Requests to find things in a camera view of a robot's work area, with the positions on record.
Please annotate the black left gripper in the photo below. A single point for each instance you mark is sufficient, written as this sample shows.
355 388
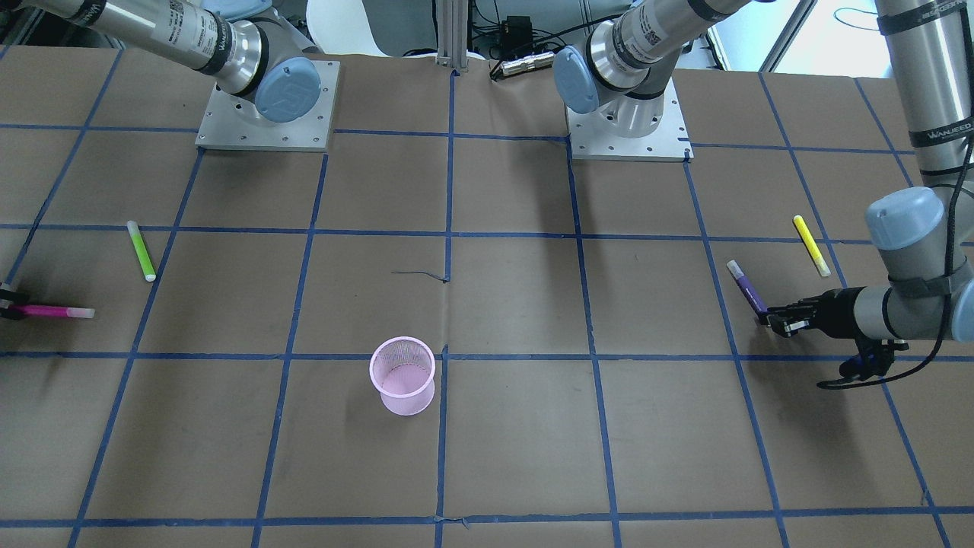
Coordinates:
835 308

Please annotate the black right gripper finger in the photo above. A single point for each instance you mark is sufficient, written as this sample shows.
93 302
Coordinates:
11 301

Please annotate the pink highlighter pen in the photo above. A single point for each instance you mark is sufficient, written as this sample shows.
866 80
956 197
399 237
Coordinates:
35 310

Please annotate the purple highlighter pen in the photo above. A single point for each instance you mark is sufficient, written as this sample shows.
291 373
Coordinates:
747 289

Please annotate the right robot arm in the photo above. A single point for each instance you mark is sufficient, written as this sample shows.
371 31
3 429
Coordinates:
265 80

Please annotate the pink mesh cup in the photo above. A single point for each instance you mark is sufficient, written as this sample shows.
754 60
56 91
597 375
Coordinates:
402 370

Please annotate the yellow highlighter pen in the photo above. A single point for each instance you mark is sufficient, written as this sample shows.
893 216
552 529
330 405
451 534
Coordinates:
812 247

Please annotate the green highlighter pen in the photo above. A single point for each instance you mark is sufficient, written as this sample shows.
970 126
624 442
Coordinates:
141 250

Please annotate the white chair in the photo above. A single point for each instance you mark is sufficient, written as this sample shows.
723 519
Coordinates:
371 28

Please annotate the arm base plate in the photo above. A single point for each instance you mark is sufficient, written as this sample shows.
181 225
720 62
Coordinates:
632 130
233 124

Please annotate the aluminium frame post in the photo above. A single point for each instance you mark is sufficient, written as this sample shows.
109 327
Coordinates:
452 34

